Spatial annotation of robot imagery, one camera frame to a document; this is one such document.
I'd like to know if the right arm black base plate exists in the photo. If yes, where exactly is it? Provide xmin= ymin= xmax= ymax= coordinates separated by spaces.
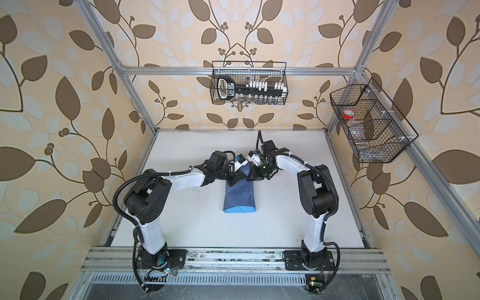
xmin=282 ymin=248 xmax=335 ymax=271

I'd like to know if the black wire basket wall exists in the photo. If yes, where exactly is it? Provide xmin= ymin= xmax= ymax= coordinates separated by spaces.
xmin=209 ymin=60 xmax=289 ymax=106
xmin=329 ymin=79 xmax=419 ymax=163

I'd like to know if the aluminium front rail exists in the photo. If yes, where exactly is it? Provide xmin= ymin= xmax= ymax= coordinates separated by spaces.
xmin=81 ymin=247 xmax=391 ymax=275

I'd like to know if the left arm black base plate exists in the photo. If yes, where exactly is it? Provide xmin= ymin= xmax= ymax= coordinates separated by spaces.
xmin=134 ymin=247 xmax=188 ymax=270

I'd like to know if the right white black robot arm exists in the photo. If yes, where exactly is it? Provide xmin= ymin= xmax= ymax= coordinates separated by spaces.
xmin=247 ymin=131 xmax=340 ymax=271

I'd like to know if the light blue wrapping paper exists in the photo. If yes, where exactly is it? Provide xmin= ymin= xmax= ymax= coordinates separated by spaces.
xmin=223 ymin=162 xmax=256 ymax=214

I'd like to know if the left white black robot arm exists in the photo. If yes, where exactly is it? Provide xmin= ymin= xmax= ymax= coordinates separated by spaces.
xmin=112 ymin=151 xmax=248 ymax=270

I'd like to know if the black wire basket right wall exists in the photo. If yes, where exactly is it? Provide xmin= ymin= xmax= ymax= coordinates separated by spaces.
xmin=329 ymin=79 xmax=419 ymax=163

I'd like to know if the black socket wrench set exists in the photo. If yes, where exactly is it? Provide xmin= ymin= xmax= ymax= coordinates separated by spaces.
xmin=214 ymin=75 xmax=288 ymax=100

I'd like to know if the red capped clear container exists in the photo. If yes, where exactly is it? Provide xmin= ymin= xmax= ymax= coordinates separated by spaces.
xmin=341 ymin=109 xmax=355 ymax=121

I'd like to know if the black wire basket back wall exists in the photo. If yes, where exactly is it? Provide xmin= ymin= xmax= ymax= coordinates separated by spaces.
xmin=209 ymin=60 xmax=289 ymax=106

